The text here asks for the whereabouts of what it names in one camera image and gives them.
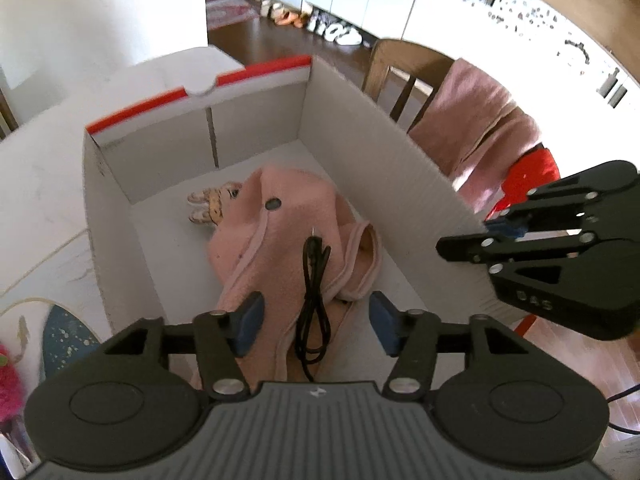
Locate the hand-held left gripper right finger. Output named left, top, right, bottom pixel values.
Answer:
left=368, top=292, right=532, bottom=402

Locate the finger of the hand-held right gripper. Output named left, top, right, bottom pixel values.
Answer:
left=436, top=232, right=599, bottom=312
left=482, top=167, right=602, bottom=239

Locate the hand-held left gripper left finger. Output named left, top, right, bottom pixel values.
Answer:
left=98, top=291, right=266, bottom=402

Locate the black usb cable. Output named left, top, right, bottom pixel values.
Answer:
left=294, top=227, right=334, bottom=384

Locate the pink fleece garment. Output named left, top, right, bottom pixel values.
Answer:
left=207, top=162, right=384, bottom=392

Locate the white red cardboard box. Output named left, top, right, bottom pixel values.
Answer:
left=82, top=54, right=527, bottom=387

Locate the red plastic stool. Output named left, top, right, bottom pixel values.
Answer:
left=482, top=142, right=561, bottom=337

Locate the pink towel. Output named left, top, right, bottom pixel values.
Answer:
left=407, top=58, right=544, bottom=211

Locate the dark blue speckled placemat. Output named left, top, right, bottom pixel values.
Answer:
left=39, top=304, right=104, bottom=382

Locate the wooden chair with towel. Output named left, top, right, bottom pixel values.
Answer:
left=361, top=38, right=456, bottom=124

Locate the pink fluffy toy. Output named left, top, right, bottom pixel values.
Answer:
left=0, top=342, right=26, bottom=422

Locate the white patterned shoes pair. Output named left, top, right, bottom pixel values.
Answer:
left=305, top=14, right=364, bottom=46

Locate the orange slippers pair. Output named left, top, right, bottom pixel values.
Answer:
left=272, top=10, right=310, bottom=29

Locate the red patterned rug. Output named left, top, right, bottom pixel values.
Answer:
left=206, top=0, right=261, bottom=31

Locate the black power cord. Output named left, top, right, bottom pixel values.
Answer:
left=607, top=385, right=640, bottom=434

